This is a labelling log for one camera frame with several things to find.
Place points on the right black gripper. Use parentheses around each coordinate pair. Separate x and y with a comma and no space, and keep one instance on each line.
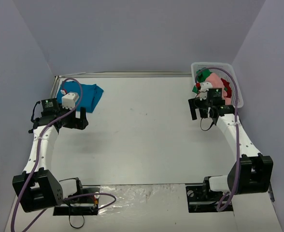
(199,110)

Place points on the blue folded t shirt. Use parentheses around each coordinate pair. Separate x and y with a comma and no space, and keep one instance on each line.
(91,95)

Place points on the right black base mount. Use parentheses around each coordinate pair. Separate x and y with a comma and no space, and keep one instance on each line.
(200,200)

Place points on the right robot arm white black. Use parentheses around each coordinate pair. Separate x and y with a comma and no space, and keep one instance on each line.
(252,170)

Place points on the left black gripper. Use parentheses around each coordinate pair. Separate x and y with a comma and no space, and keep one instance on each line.
(77,122)

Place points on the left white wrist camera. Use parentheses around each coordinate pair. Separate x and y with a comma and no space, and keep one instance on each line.
(69,99)

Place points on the green t shirt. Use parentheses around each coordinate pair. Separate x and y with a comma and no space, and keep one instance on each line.
(202,75)

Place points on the pink t shirt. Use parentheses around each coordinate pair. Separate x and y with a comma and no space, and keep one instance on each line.
(216,82)

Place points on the red t shirt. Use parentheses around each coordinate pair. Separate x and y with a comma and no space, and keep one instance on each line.
(227,88)

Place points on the white plastic basket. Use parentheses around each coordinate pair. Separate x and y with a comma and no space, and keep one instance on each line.
(196,66)

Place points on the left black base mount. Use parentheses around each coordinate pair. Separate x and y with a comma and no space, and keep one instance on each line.
(84,206)

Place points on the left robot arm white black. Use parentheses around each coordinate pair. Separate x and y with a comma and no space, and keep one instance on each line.
(36,187)

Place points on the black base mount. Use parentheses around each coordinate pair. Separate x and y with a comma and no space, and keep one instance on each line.
(200,200)
(84,206)

